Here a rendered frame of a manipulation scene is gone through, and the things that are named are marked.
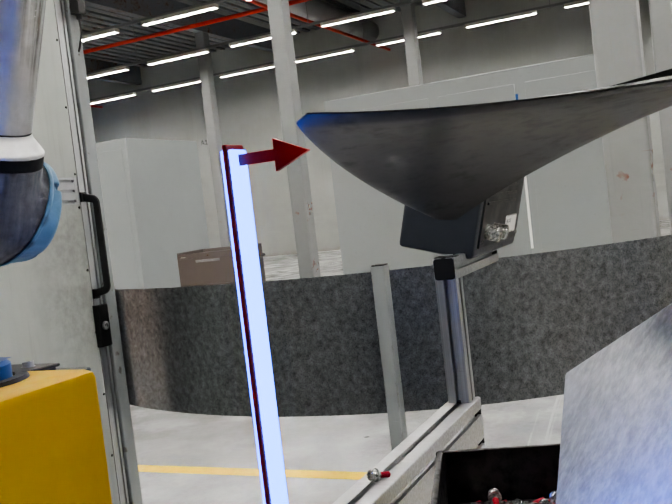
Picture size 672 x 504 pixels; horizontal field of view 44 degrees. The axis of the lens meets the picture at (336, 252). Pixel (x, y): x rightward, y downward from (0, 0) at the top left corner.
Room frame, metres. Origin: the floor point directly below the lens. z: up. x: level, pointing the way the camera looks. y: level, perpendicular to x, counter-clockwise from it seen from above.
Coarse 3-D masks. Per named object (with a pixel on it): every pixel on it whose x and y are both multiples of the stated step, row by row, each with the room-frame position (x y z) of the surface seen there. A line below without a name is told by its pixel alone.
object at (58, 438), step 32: (0, 384) 0.38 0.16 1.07; (32, 384) 0.38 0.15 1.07; (64, 384) 0.39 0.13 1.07; (96, 384) 0.41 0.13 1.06; (0, 416) 0.35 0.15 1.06; (32, 416) 0.37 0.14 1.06; (64, 416) 0.38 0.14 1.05; (96, 416) 0.40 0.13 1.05; (0, 448) 0.35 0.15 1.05; (32, 448) 0.36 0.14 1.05; (64, 448) 0.38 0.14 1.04; (96, 448) 0.40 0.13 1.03; (0, 480) 0.35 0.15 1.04; (32, 480) 0.36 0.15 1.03; (64, 480) 0.38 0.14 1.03; (96, 480) 0.40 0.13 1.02
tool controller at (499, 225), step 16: (512, 192) 1.27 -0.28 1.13; (480, 208) 1.13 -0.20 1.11; (496, 208) 1.20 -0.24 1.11; (512, 208) 1.30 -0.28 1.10; (416, 224) 1.16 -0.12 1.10; (432, 224) 1.15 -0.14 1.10; (448, 224) 1.14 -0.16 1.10; (464, 224) 1.13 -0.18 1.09; (480, 224) 1.14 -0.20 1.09; (496, 224) 1.20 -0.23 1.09; (512, 224) 1.31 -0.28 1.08; (400, 240) 1.18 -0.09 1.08; (416, 240) 1.16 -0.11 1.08; (432, 240) 1.15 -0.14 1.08; (448, 240) 1.14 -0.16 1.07; (464, 240) 1.14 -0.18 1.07; (480, 240) 1.14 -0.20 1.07; (496, 240) 1.16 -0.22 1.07; (512, 240) 1.35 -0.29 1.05
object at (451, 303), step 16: (448, 256) 1.10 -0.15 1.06; (448, 288) 1.10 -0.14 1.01; (448, 304) 1.10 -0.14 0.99; (464, 304) 1.11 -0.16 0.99; (448, 320) 1.10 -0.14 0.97; (464, 320) 1.10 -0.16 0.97; (448, 336) 1.09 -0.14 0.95; (464, 336) 1.09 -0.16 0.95; (448, 352) 1.09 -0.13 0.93; (464, 352) 1.09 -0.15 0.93; (448, 368) 1.10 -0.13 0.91; (464, 368) 1.09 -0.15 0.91; (448, 384) 1.10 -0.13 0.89; (464, 384) 1.09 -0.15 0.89; (448, 400) 1.10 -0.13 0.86; (464, 400) 1.09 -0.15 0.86
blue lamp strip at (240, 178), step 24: (240, 168) 0.62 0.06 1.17; (240, 192) 0.61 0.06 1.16; (240, 216) 0.61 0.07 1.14; (240, 240) 0.61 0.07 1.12; (264, 312) 0.63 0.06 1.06; (264, 336) 0.62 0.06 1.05; (264, 360) 0.62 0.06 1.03; (264, 384) 0.61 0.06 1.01; (264, 408) 0.61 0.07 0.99; (264, 432) 0.61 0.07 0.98
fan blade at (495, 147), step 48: (576, 96) 0.46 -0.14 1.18; (624, 96) 0.47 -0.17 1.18; (336, 144) 0.53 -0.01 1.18; (384, 144) 0.53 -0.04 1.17; (432, 144) 0.54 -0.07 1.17; (480, 144) 0.55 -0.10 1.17; (528, 144) 0.57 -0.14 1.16; (576, 144) 0.59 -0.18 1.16; (384, 192) 0.62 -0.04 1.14; (432, 192) 0.63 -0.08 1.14; (480, 192) 0.64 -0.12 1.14
